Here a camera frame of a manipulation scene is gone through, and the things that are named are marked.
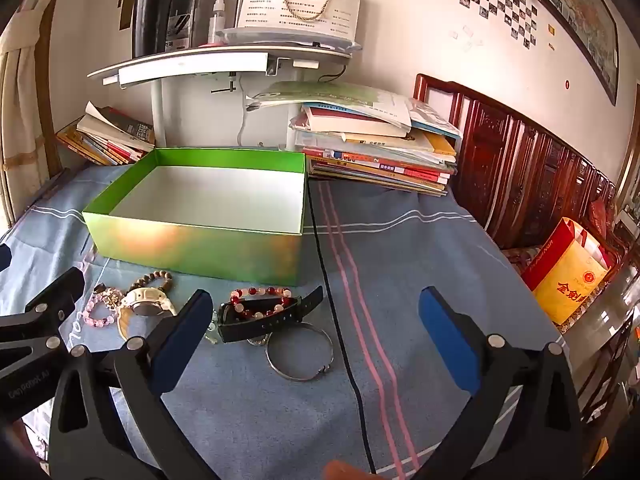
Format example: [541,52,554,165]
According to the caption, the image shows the beige curtain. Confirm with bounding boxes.
[0,0,66,216]

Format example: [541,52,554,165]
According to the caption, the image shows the silver bangle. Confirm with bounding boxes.
[265,322,335,383]

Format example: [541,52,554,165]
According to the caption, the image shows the pink bead bracelet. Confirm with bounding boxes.
[82,287,126,326]

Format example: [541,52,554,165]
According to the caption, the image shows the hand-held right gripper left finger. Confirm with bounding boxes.
[47,288,216,480]

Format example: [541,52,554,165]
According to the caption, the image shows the small white bottle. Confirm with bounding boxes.
[207,0,227,46]

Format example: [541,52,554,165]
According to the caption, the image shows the dark plastic container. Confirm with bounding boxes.
[167,0,214,53]

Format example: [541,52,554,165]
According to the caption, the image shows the white desk shelf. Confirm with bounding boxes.
[87,42,353,148]

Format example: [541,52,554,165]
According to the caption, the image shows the large stack of books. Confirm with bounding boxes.
[290,81,463,197]

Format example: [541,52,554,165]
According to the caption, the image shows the brown wooden bead bracelet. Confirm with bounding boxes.
[129,270,174,294]

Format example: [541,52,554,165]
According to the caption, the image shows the blue plaid cloth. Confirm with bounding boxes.
[0,160,566,480]

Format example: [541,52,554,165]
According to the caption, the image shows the green cardboard box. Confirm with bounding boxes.
[81,147,307,287]

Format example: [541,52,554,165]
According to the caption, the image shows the person's right hand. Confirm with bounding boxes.
[324,461,373,480]

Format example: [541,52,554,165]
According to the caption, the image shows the red and yellow bag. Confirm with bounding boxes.
[521,217,617,326]

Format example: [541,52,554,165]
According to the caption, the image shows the glass-topped side table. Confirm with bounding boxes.
[560,270,640,426]

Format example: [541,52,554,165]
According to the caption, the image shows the red and white bead bracelet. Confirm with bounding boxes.
[229,286,293,320]

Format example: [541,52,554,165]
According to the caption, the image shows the white wristwatch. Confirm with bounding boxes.
[120,280,180,318]

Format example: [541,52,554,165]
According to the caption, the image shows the white paper bag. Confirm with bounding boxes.
[235,0,363,47]

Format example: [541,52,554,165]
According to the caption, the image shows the black wristwatch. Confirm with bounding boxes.
[216,285,325,344]

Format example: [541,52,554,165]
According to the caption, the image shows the black thermos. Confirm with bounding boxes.
[132,0,174,58]

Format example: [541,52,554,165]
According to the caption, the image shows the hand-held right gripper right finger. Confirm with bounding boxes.
[419,286,583,480]

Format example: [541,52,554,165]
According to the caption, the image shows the translucent tan bangle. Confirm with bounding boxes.
[117,305,151,342]

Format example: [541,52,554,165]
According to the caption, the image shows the red wooden bench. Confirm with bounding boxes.
[412,74,640,311]

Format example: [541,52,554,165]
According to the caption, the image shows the framed painting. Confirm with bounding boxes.
[505,0,621,106]

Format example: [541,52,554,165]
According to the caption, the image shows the small stack of books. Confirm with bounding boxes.
[56,101,156,167]

